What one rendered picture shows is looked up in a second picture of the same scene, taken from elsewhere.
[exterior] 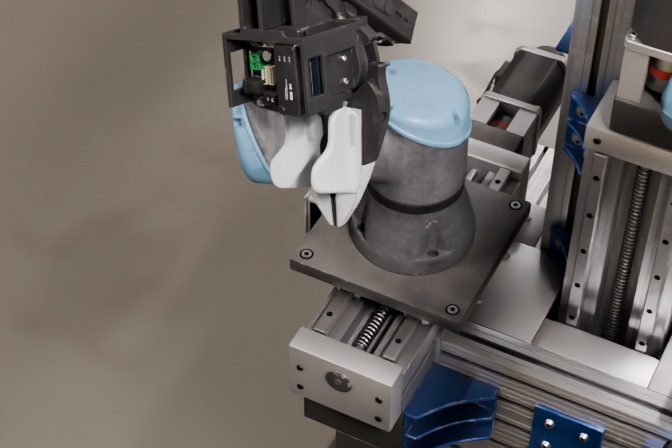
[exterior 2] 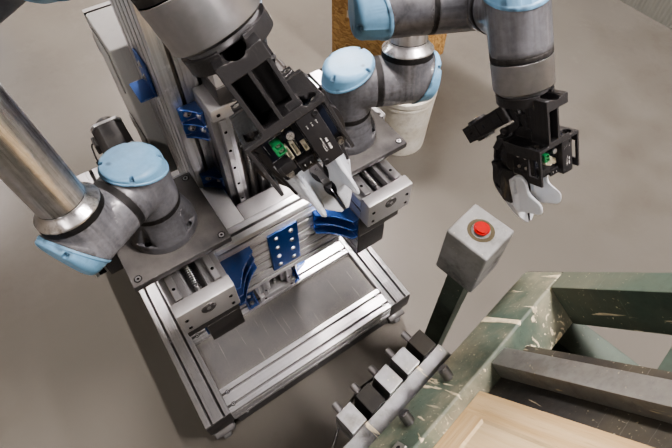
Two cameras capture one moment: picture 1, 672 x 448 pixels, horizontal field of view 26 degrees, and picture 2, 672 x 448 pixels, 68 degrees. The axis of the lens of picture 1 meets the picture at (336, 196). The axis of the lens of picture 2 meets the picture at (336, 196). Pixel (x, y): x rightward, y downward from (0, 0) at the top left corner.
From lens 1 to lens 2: 0.73 m
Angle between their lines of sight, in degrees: 40
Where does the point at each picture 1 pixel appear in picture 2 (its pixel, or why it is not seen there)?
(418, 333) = (211, 258)
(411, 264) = (186, 236)
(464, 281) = (209, 221)
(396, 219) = (166, 224)
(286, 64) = (315, 126)
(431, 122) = (155, 167)
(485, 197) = not seen: hidden behind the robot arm
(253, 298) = (39, 334)
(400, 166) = (156, 199)
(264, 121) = (80, 241)
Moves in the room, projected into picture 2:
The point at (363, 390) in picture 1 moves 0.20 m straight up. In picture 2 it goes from (222, 299) to (202, 253)
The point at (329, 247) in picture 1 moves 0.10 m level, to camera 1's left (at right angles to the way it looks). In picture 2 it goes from (142, 266) to (109, 305)
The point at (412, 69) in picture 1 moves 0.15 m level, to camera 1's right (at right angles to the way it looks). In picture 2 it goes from (114, 155) to (166, 105)
